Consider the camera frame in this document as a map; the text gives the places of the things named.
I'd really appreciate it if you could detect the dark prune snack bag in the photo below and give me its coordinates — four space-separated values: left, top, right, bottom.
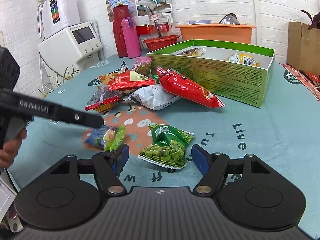
85 85 125 114

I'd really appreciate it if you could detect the blue green snack packet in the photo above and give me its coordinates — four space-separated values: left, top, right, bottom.
85 125 125 152

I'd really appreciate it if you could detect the green pea snack packet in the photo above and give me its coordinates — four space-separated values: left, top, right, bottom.
138 123 194 170

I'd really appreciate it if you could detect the white snack bag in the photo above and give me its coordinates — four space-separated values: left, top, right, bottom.
124 84 180 111

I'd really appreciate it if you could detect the pink clear snack bag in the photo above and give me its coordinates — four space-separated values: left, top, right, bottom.
132 56 152 77

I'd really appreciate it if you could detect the long red chip bag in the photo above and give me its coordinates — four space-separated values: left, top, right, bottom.
156 66 225 108

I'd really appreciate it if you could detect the red bag with yellow label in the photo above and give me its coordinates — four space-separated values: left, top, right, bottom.
99 70 156 91

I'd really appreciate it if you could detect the person's left hand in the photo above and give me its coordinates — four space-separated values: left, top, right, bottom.
0 128 27 168

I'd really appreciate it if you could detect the white water dispenser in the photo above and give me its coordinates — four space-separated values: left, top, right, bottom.
39 22 103 88

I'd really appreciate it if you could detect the green cardboard snack box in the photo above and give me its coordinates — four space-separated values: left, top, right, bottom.
148 40 275 108

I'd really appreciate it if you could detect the red plastic basket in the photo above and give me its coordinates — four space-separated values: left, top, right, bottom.
143 35 180 51

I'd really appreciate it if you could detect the pink thermos bottle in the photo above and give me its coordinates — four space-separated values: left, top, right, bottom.
121 17 142 59

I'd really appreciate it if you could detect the white water purifier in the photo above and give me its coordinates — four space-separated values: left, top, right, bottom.
41 0 81 39

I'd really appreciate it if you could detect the yellow snack bag in box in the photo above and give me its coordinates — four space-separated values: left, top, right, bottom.
227 53 260 67

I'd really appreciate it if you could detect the dark red thermos jug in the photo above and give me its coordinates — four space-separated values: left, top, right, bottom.
113 4 131 57

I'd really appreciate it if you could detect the clear yellow snack in box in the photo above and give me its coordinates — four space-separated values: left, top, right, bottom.
178 47 206 57

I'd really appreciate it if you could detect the clear glass pitcher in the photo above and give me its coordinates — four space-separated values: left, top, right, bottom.
149 11 172 40

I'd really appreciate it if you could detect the orange plastic basin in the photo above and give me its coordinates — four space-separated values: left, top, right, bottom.
176 23 256 44

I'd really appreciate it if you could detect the blue lid in basin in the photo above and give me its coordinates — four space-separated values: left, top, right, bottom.
188 20 211 25

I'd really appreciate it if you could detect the steel bowl in basin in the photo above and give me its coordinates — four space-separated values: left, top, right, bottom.
219 13 240 25

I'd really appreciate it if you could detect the brown cardboard box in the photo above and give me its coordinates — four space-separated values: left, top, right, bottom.
287 22 320 75

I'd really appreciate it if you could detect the dark red potted plant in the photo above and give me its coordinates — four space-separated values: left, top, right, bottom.
301 10 320 30

